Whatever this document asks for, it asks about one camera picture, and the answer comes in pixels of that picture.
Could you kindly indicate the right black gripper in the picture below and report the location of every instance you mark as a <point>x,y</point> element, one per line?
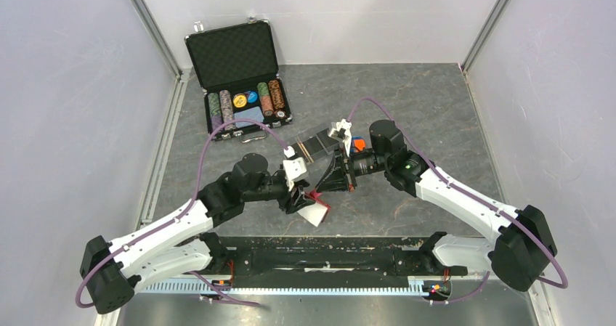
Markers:
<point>336,179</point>

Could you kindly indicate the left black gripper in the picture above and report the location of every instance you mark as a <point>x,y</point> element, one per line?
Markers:
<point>292,205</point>

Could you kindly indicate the red leather card holder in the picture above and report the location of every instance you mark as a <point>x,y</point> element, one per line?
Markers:
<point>316,211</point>

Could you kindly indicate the clear box with black cards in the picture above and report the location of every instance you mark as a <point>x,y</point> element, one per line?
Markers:
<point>315,143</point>

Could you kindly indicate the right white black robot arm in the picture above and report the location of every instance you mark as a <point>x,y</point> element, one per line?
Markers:
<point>515,244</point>

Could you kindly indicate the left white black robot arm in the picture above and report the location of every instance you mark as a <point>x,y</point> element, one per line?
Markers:
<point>114,271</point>

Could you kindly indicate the blue card deck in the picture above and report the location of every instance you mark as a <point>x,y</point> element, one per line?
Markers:
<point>253,113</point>

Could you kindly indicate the blue orange tape dispenser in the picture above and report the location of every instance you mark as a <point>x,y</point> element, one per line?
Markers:
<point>358,145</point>

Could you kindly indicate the blue poker chip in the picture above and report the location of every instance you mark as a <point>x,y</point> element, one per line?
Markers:
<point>251,97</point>

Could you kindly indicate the yellow poker chip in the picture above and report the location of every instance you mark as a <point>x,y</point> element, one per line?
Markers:
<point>240,100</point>

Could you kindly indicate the black poker chip case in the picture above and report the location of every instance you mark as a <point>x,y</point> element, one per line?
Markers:
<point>233,60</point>

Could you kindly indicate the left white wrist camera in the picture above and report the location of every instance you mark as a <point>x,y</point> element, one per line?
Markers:
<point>294,166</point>

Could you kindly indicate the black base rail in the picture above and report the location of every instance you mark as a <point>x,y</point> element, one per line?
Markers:
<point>337,266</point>

